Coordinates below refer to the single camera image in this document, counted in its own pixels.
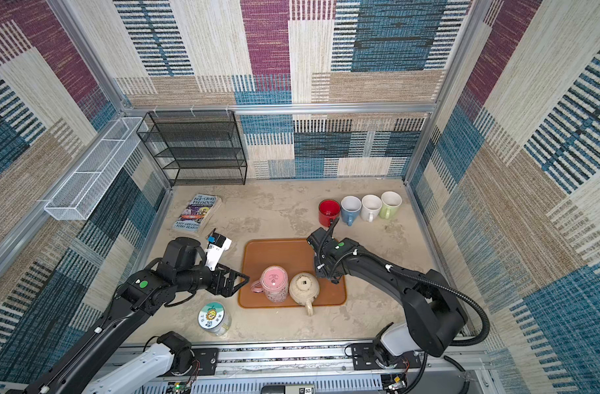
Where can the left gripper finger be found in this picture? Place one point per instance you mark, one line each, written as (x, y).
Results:
(233, 276)
(237, 285)

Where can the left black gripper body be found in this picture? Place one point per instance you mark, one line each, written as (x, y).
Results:
(201, 277)

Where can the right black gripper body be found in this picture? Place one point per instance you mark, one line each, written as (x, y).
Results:
(323, 269)

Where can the pink ghost mug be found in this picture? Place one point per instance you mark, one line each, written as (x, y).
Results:
(273, 283)

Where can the brown plastic tray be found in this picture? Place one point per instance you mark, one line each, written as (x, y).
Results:
(295, 256)

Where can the beige ceramic teapot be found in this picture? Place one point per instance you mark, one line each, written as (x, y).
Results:
(304, 288)

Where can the red mug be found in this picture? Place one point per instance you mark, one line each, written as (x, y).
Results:
(329, 211)

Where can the blue dotted mug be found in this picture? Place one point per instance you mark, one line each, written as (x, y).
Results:
(350, 208)

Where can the white mug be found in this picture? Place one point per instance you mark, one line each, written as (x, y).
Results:
(371, 208)

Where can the light green mug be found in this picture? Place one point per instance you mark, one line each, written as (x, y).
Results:
(391, 202)

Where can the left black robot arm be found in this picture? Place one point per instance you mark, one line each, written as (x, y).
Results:
(133, 303)

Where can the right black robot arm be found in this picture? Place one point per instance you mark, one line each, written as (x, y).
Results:
(433, 314)

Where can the clear jar green lid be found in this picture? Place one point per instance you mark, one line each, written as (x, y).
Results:
(214, 319)

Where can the paperback book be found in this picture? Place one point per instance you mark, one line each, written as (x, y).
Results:
(196, 215)

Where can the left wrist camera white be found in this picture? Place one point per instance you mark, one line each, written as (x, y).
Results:
(217, 245)

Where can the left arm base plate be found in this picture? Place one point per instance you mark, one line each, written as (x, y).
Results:
(202, 362)

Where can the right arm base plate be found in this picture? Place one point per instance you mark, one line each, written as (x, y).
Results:
(364, 358)

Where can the black wire shelf rack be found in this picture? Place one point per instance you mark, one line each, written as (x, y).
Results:
(195, 147)

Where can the white wire mesh basket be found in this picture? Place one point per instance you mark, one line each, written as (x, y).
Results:
(84, 189)

